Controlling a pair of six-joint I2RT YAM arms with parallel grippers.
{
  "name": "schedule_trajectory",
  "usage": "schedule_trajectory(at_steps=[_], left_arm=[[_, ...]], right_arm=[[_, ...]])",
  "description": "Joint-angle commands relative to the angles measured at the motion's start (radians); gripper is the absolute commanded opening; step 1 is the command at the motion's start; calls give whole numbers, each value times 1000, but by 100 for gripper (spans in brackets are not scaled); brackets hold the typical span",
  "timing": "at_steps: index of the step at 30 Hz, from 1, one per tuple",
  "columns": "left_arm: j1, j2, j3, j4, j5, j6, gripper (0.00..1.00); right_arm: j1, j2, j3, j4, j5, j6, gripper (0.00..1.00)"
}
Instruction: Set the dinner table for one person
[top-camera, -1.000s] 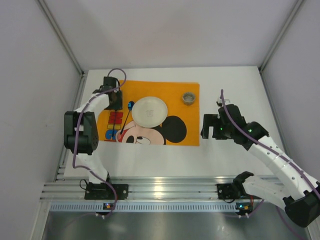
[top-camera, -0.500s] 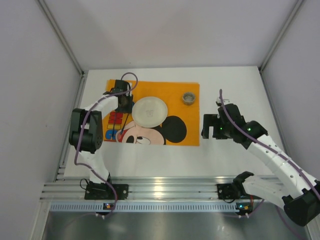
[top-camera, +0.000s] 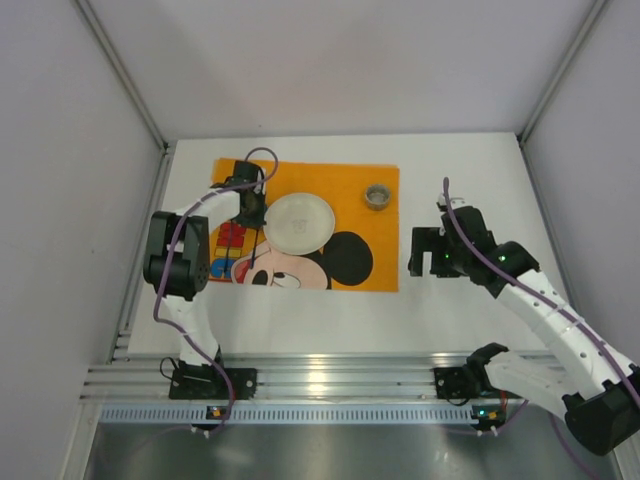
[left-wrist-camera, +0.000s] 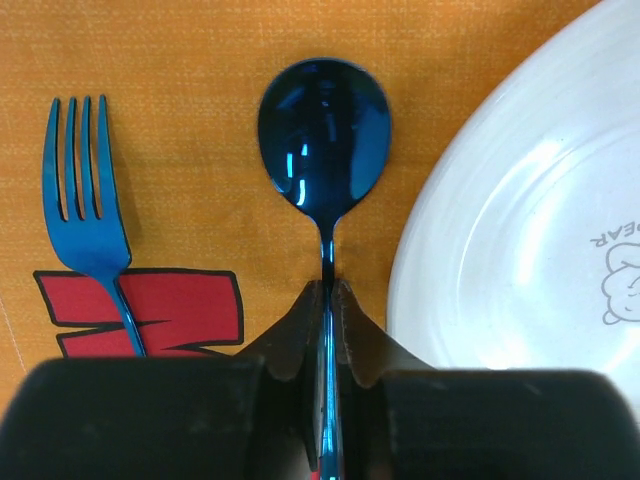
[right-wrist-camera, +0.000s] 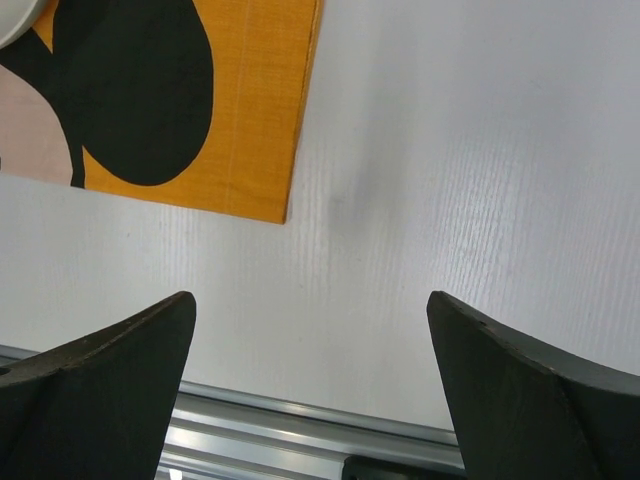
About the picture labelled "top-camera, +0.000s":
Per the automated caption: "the blue spoon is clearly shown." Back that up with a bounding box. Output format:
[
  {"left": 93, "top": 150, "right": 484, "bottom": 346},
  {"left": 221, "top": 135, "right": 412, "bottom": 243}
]
[{"left": 249, "top": 227, "right": 262, "bottom": 269}]

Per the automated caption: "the cream round plate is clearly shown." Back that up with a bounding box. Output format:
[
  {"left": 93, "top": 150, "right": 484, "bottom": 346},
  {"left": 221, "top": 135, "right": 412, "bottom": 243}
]
[{"left": 264, "top": 193, "right": 336, "bottom": 256}]

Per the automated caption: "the orange cartoon mouse placemat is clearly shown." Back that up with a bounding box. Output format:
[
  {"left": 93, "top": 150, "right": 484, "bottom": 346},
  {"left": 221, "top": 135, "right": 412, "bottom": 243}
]
[{"left": 209, "top": 160, "right": 399, "bottom": 293}]

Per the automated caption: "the speckled ceramic cup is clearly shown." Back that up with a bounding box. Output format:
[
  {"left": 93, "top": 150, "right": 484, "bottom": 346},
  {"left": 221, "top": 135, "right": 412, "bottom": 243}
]
[{"left": 364, "top": 184, "right": 392, "bottom": 211}]

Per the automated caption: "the blue fork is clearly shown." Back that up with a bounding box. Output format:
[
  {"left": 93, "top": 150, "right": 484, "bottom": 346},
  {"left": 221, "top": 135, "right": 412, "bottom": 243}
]
[{"left": 223, "top": 221, "right": 235, "bottom": 275}]

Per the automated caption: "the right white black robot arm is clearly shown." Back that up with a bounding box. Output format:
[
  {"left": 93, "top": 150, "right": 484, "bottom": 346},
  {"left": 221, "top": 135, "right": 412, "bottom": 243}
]
[{"left": 408, "top": 202, "right": 639, "bottom": 456}]

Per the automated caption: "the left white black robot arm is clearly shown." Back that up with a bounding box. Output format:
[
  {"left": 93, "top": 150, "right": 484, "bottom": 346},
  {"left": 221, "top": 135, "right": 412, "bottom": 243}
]
[{"left": 143, "top": 160, "right": 270, "bottom": 367}]

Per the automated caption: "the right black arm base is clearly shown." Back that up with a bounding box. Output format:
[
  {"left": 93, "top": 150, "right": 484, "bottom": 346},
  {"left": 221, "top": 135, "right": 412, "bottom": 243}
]
[{"left": 433, "top": 366, "right": 522, "bottom": 405}]

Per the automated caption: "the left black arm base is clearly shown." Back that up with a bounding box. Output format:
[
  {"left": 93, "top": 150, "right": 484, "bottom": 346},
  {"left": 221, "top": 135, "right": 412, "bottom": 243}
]
[{"left": 168, "top": 363, "right": 258, "bottom": 400}]

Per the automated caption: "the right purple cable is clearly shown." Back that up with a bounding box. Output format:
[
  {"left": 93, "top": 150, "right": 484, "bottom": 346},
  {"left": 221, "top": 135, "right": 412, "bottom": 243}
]
[{"left": 441, "top": 176, "right": 640, "bottom": 476}]

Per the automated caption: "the purple cable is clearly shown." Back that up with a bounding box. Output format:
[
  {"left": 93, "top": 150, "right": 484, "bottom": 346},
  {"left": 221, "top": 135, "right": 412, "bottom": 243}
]
[
  {"left": 151, "top": 146, "right": 280, "bottom": 434},
  {"left": 441, "top": 176, "right": 640, "bottom": 476}
]

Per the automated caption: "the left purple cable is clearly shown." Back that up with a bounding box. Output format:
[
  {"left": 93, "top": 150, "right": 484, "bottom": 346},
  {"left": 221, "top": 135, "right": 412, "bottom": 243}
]
[{"left": 151, "top": 146, "right": 280, "bottom": 434}]

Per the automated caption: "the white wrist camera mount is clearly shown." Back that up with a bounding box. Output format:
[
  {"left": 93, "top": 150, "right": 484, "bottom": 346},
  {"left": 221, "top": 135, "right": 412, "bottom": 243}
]
[{"left": 436, "top": 194, "right": 467, "bottom": 212}]

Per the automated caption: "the aluminium mounting rail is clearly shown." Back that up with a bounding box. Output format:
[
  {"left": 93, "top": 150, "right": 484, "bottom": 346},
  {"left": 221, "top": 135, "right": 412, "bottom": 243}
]
[{"left": 79, "top": 324, "right": 624, "bottom": 405}]

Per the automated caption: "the slotted grey cable duct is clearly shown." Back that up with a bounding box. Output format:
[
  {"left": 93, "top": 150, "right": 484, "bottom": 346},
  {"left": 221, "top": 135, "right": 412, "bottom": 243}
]
[{"left": 100, "top": 404, "right": 505, "bottom": 425}]

